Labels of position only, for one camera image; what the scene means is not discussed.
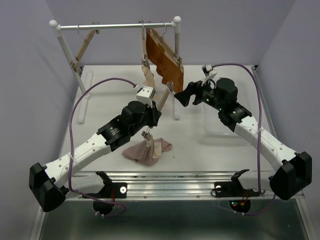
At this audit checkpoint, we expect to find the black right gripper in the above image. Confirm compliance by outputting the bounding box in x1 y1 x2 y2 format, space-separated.
173 76 225 112

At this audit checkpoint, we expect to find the wooden clip hanger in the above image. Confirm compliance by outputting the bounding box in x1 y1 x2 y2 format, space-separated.
72 24 100 75
141 81 174 142

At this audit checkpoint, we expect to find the pink underwear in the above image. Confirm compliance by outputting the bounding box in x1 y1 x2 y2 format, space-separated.
122 133 173 166

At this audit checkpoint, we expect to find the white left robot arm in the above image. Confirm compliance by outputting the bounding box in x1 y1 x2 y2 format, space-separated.
29 100 162 212

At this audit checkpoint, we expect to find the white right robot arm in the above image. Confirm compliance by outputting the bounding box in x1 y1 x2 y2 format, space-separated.
174 78 312 201

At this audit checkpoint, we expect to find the brown underwear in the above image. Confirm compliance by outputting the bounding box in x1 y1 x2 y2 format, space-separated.
145 32 185 94

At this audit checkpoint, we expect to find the beige underwear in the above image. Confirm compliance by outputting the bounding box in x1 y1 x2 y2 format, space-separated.
141 63 159 102

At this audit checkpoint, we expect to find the empty wooden clip hanger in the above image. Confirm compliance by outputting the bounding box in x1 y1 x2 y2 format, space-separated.
72 24 100 75

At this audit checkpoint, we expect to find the white plastic basket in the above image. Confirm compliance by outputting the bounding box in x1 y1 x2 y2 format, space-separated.
199 77 261 138

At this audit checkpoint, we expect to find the white clothes rack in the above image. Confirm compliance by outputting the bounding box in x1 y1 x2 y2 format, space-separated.
49 16 181 125

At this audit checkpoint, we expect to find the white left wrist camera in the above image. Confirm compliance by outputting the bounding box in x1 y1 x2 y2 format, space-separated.
136 86 156 107

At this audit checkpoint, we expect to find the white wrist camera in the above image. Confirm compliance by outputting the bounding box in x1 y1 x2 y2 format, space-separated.
201 64 218 85
136 86 156 107

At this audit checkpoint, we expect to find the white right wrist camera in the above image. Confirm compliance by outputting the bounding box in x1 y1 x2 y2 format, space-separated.
201 64 218 85

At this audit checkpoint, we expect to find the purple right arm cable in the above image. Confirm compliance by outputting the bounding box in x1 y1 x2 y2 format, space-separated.
209 62 277 216

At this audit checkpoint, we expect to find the aluminium mounting rail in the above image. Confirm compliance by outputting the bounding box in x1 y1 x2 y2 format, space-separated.
67 159 306 201

